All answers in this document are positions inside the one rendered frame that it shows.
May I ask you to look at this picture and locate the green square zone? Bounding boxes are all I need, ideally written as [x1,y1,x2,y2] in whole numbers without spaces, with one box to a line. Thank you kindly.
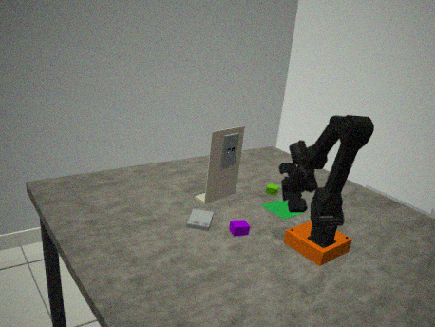
[261,200,305,219]

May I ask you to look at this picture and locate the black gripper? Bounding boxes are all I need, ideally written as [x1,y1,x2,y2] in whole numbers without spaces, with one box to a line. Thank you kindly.
[279,163,309,212]

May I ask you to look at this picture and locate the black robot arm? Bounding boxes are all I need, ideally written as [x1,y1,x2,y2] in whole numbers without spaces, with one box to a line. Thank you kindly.
[289,115,374,248]

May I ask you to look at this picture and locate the purple cube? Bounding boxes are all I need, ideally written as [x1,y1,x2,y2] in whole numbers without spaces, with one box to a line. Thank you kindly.
[229,221,250,236]

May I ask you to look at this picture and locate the small green block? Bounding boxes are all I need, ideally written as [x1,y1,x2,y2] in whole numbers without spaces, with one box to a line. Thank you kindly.
[266,184,279,196]

